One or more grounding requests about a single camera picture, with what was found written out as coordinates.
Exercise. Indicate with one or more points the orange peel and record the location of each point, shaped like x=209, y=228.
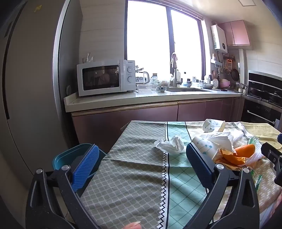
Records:
x=242, y=152

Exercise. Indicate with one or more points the green clear plastic wrapper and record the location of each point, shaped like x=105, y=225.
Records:
x=255, y=157

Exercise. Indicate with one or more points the black range hood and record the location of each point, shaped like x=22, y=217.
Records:
x=260, y=79

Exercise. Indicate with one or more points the kitchen window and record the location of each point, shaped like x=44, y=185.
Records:
x=147, y=44

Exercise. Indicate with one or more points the white plate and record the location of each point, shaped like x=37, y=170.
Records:
x=69, y=90

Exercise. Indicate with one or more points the steel sink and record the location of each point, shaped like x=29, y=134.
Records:
x=187, y=89

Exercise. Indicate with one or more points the clear glass container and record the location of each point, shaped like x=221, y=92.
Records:
x=144, y=88

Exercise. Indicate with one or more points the hanging frying pan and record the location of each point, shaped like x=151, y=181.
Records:
x=235, y=74

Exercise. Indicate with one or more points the blue white porcelain bowl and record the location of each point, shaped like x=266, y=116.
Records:
x=162, y=88

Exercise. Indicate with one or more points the pink wall cabinet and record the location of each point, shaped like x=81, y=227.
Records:
x=239, y=33

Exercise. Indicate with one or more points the kitchen counter with brown cabinets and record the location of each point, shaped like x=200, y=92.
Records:
x=143, y=116

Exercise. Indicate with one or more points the grey refrigerator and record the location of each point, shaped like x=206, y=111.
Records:
x=33, y=88

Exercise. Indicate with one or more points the electric kettle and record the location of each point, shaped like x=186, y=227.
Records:
x=145, y=77

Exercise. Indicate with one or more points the metal bowl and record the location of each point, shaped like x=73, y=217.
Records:
x=208, y=85

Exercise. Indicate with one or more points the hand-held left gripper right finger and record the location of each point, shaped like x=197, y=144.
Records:
x=198, y=167

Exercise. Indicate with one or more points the golden snack wrapper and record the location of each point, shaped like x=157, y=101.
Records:
x=221, y=154

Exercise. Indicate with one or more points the teal plastic bin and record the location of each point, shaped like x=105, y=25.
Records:
x=63, y=156

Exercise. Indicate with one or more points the white soap bottle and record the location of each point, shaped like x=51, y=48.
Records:
x=178, y=76

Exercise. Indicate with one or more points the crushed white paper cup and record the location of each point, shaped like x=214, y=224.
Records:
x=210, y=125

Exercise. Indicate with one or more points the person's left hand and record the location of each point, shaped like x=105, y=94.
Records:
x=132, y=226

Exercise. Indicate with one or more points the steel kitchen faucet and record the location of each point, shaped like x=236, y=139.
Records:
x=175, y=74

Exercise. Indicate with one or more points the white paper cup blue print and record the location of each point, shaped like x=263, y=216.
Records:
x=206, y=146

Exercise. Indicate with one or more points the white microwave oven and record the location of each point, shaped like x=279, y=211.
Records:
x=99, y=77

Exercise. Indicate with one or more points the white water heater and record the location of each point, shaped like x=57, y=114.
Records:
x=218, y=37

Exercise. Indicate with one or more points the black built-in oven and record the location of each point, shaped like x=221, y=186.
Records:
x=257, y=112

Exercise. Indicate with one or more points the patterned green tablecloth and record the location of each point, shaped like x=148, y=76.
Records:
x=136, y=167

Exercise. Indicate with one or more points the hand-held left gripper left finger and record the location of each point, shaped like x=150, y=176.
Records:
x=84, y=167

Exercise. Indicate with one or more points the large crumpled white tissue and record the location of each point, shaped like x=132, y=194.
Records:
x=220, y=138

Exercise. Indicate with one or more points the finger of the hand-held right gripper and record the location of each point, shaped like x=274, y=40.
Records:
x=272, y=152
x=280, y=138

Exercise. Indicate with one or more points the wall utensil rack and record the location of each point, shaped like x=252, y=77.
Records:
x=220, y=62

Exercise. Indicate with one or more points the pink pot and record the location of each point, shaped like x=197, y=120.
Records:
x=225, y=84

